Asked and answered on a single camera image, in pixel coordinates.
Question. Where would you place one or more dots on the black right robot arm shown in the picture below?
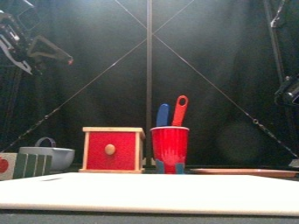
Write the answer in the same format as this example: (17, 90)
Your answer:
(289, 92)

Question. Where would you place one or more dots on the white cutting board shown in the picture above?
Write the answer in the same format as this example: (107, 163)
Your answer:
(147, 192)

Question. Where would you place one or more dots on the grey bowl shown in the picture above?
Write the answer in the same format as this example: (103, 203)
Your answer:
(58, 156)

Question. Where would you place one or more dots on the red wooden drawer box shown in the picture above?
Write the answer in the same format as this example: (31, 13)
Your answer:
(113, 150)

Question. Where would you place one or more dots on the green striped wooden block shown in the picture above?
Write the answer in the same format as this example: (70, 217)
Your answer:
(27, 165)

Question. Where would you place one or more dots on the red plastic cup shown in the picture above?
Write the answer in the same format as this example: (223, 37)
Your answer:
(170, 147)

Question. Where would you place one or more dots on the orange flat plate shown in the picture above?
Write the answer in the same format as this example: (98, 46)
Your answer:
(249, 172)

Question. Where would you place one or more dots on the vertical metal frame pole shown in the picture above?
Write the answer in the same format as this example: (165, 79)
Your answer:
(149, 81)

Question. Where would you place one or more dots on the slanted metal frame pole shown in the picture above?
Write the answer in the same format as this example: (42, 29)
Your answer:
(274, 40)

